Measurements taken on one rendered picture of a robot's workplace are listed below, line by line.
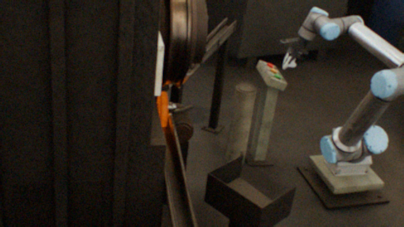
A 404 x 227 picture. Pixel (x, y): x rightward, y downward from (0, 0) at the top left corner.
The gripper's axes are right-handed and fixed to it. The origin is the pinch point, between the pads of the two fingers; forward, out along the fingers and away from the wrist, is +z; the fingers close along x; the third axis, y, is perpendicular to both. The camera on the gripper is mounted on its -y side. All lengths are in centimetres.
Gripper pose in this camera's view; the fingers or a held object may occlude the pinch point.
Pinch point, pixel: (283, 66)
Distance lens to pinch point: 318.0
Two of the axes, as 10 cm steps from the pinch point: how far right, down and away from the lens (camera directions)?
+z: -4.3, 8.1, 4.0
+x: -1.8, -5.1, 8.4
